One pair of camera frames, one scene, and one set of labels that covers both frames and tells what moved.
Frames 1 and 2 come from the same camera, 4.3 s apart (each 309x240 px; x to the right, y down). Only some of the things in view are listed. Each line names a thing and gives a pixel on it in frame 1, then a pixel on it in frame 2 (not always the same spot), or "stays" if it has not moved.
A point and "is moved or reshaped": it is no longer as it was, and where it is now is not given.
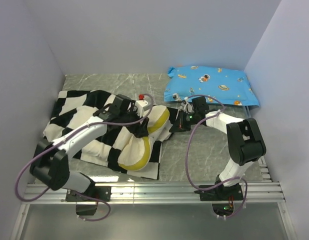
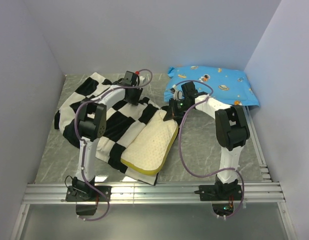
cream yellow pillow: x=136 y=151 is moved or reshaped
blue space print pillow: x=230 y=86 stays
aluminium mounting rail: x=154 y=193 stays
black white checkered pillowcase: x=74 y=107 is moved or reshaped
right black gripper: x=180 y=125 -> x=172 y=113
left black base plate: x=103 y=193 stays
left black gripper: x=140 y=130 -> x=135 y=100
